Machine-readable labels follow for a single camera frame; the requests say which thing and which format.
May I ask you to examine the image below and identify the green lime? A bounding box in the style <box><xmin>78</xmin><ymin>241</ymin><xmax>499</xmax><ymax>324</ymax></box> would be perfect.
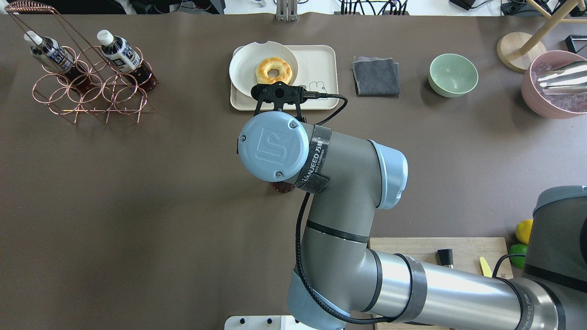
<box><xmin>508</xmin><ymin>243</ymin><xmax>528</xmax><ymax>270</ymax></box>

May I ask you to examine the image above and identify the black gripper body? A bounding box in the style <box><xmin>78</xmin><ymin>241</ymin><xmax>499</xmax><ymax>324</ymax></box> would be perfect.
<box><xmin>251</xmin><ymin>82</ymin><xmax>307</xmax><ymax>122</ymax></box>

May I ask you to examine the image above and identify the yellow plastic knife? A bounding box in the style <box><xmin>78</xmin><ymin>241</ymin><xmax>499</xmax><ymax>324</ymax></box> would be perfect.
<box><xmin>479</xmin><ymin>256</ymin><xmax>493</xmax><ymax>278</ymax></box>

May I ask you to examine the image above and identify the yellow lemon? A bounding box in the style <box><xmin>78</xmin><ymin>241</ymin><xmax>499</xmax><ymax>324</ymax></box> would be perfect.
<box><xmin>515</xmin><ymin>219</ymin><xmax>534</xmax><ymax>246</ymax></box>

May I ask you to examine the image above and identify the dark mirrored tray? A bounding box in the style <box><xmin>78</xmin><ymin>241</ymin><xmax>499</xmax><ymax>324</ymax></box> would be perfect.
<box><xmin>565</xmin><ymin>35</ymin><xmax>587</xmax><ymax>54</ymax></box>

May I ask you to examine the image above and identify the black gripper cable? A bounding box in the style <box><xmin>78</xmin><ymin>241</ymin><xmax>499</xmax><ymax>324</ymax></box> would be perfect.
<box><xmin>293</xmin><ymin>92</ymin><xmax>399</xmax><ymax>325</ymax></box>

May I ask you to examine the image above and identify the grey folded cloth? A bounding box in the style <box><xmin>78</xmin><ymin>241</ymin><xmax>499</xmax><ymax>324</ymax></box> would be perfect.
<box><xmin>352</xmin><ymin>57</ymin><xmax>402</xmax><ymax>96</ymax></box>

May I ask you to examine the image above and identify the aluminium frame post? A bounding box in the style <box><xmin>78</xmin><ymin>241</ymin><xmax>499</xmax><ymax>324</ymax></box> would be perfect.
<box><xmin>275</xmin><ymin>0</ymin><xmax>299</xmax><ymax>22</ymax></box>

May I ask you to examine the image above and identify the wooden cup tree stand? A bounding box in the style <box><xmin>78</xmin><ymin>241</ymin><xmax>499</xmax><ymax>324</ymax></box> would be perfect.
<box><xmin>497</xmin><ymin>0</ymin><xmax>586</xmax><ymax>73</ymax></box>

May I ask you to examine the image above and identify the bamboo cutting board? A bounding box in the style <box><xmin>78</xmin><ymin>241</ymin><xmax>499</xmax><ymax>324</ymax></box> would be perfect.
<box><xmin>368</xmin><ymin>237</ymin><xmax>514</xmax><ymax>330</ymax></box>

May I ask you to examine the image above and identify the white round plate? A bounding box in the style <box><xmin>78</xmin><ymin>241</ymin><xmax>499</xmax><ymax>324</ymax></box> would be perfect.
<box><xmin>229</xmin><ymin>41</ymin><xmax>298</xmax><ymax>97</ymax></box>

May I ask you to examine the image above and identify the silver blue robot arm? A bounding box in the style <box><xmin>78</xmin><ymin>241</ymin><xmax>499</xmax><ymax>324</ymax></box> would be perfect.
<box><xmin>238</xmin><ymin>82</ymin><xmax>587</xmax><ymax>330</ymax></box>

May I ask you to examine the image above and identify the copper wire bottle rack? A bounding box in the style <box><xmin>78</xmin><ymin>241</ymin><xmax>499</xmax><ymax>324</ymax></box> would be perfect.
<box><xmin>4</xmin><ymin>0</ymin><xmax>155</xmax><ymax>125</ymax></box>

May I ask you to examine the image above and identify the mint green bowl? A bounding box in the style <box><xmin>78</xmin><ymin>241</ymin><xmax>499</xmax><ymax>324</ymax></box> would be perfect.
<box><xmin>428</xmin><ymin>54</ymin><xmax>479</xmax><ymax>98</ymax></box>

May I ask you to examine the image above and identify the pink bowl with ice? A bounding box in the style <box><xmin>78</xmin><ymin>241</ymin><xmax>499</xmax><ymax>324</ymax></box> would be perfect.
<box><xmin>521</xmin><ymin>50</ymin><xmax>586</xmax><ymax>119</ymax></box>

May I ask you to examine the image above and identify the tea bottle in rack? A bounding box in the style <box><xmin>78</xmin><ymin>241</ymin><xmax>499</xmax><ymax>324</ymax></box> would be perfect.
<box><xmin>23</xmin><ymin>31</ymin><xmax>94</xmax><ymax>94</ymax></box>
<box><xmin>96</xmin><ymin>29</ymin><xmax>157</xmax><ymax>92</ymax></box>

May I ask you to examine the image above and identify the beige rabbit tray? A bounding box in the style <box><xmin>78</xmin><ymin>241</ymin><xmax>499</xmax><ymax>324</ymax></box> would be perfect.
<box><xmin>230</xmin><ymin>44</ymin><xmax>339</xmax><ymax>111</ymax></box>

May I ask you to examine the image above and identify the steel ice scoop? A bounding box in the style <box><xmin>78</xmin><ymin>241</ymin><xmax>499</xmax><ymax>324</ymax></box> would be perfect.
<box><xmin>537</xmin><ymin>60</ymin><xmax>587</xmax><ymax>94</ymax></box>

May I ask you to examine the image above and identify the tea bottle dark liquid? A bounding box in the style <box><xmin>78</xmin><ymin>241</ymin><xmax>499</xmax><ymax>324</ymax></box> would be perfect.
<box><xmin>272</xmin><ymin>181</ymin><xmax>296</xmax><ymax>193</ymax></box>

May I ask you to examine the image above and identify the glazed donut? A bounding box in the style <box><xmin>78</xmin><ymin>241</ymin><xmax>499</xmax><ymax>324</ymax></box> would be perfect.
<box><xmin>255</xmin><ymin>57</ymin><xmax>294</xmax><ymax>84</ymax></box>

